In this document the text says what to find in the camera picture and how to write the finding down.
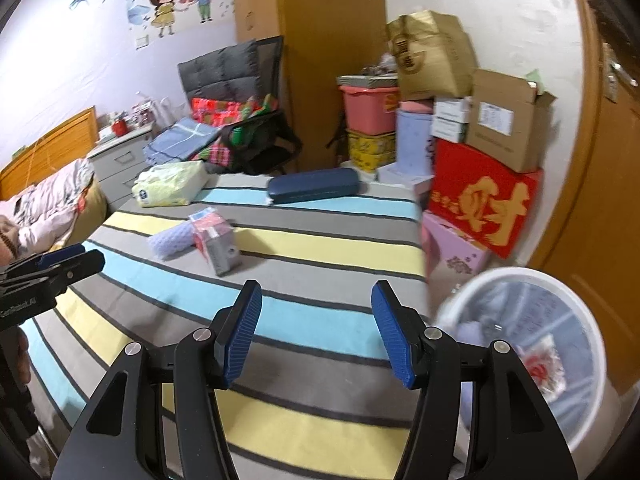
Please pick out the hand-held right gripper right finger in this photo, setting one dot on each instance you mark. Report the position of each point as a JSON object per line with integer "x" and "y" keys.
{"x": 395, "y": 335}

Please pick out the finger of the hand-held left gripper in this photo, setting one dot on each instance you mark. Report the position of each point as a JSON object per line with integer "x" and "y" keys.
{"x": 80, "y": 265}
{"x": 60, "y": 255}

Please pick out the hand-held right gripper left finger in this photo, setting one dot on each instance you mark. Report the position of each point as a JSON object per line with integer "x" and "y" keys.
{"x": 240, "y": 335}

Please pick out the white plastic waste bin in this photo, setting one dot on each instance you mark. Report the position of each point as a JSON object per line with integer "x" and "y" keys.
{"x": 595, "y": 410}

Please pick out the person's left hand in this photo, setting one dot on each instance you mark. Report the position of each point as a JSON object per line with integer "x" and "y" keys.
{"x": 24, "y": 365}

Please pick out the mustard yellow pillow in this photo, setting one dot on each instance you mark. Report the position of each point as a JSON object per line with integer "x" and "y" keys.
{"x": 90, "y": 215}

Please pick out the pink white blanket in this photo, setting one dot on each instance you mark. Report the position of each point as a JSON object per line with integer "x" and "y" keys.
{"x": 50, "y": 200}

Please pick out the lilac bubble wrap roll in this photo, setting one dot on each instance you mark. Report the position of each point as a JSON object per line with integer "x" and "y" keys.
{"x": 172, "y": 241}

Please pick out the pink tissue pack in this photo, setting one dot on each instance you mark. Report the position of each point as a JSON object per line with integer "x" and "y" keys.
{"x": 215, "y": 242}

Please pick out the striped bed sheet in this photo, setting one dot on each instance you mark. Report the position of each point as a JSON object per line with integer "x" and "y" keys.
{"x": 300, "y": 260}

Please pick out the pink flowered box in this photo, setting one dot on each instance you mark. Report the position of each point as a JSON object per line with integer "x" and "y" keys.
{"x": 452, "y": 252}

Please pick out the grey white nightstand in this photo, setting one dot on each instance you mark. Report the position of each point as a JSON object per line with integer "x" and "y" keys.
{"x": 120, "y": 165}

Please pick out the wooden bed headboard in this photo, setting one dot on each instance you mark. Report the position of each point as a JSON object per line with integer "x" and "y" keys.
{"x": 50, "y": 145}

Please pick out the yellow green tissue pack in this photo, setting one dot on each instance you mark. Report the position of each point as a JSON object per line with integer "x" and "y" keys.
{"x": 170, "y": 185}

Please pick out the red jar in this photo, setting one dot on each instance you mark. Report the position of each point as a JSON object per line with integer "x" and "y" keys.
{"x": 118, "y": 127}

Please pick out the red white wrapper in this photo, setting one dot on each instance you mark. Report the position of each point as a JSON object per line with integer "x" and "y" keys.
{"x": 542, "y": 370}

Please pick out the white plastic storage box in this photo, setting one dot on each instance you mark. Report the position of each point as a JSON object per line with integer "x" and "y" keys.
{"x": 405, "y": 179}

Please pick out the blue checked cloth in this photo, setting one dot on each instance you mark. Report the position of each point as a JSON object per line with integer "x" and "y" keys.
{"x": 180, "y": 137}

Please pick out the red gift box gold print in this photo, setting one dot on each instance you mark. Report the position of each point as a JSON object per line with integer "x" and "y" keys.
{"x": 480, "y": 195}

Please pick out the dark blue glasses case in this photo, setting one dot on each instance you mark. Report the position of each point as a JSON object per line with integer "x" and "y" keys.
{"x": 312, "y": 186}

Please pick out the yellow patterned box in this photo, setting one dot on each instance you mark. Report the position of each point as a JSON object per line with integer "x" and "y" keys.
{"x": 372, "y": 150}

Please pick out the grey quilted chair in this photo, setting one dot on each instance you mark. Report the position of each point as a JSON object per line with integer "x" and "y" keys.
{"x": 270, "y": 145}

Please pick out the lilac container pink lid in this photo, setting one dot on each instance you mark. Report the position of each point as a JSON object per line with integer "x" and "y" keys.
{"x": 412, "y": 137}

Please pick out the red green plaid bag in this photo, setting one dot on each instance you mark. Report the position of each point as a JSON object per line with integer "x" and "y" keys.
{"x": 225, "y": 112}

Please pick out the small white carton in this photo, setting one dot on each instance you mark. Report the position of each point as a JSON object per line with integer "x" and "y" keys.
{"x": 452, "y": 109}
{"x": 450, "y": 130}

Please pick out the pink plastic storage bin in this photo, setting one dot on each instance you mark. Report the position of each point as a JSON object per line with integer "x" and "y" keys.
{"x": 370, "y": 110}

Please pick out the brown wooden door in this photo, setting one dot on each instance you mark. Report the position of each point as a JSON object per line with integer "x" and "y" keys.
{"x": 580, "y": 200}

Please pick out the grey quilted chair cushion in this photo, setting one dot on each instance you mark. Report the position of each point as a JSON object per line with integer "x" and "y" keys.
{"x": 220, "y": 72}

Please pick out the open cardboard box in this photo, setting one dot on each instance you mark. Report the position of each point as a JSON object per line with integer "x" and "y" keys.
{"x": 505, "y": 120}

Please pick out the grey patterned flat box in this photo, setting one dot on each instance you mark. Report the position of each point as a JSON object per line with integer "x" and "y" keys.
{"x": 367, "y": 81}

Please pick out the brown paper bag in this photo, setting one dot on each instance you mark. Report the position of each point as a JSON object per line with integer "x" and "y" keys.
{"x": 435, "y": 55}

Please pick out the orange wooden wardrobe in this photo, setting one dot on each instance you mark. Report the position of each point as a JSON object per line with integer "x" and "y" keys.
{"x": 320, "y": 60}

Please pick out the white wall socket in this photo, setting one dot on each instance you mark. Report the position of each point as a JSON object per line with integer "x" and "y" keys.
{"x": 142, "y": 42}

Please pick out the cartoon couple wall sticker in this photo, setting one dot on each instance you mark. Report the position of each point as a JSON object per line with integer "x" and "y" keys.
{"x": 170, "y": 5}

